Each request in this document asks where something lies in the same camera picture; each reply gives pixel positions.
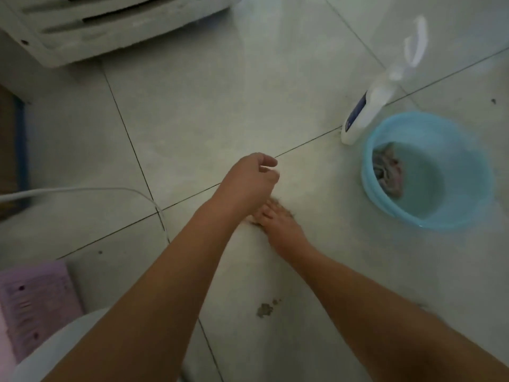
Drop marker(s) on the person's left hand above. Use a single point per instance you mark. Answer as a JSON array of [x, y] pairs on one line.
[[240, 186]]

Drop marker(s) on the person's right hand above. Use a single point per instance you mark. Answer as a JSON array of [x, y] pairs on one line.
[[284, 234]]

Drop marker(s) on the person's left fingers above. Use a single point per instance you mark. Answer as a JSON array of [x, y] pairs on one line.
[[270, 175]]

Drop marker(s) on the person's right fingers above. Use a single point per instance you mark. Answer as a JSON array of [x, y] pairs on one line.
[[270, 212]]

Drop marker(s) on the person's left forearm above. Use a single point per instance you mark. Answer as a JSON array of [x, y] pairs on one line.
[[159, 290]]

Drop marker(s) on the person's right forearm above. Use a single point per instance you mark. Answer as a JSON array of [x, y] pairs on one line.
[[377, 314]]

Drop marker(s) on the brown dust clump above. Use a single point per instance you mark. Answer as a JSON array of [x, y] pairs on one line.
[[287, 206]]

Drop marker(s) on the grey dirt spot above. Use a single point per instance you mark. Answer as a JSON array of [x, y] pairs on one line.
[[264, 310]]

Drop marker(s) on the white detergent bottle blue label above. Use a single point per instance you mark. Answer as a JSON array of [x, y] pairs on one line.
[[364, 115]]

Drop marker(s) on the wet grey cloth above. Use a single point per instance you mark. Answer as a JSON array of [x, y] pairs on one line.
[[389, 171]]

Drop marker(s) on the light blue plastic basin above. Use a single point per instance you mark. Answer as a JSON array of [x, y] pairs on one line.
[[457, 163]]

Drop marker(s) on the white air cooler appliance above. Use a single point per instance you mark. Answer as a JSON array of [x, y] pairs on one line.
[[99, 27]]

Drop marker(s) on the person's white clothing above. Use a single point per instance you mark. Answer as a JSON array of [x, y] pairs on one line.
[[59, 346]]

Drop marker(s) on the purple plastic basket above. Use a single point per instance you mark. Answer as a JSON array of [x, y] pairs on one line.
[[35, 302]]

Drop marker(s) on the brown board with blue edge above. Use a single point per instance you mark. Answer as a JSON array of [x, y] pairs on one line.
[[10, 155]]

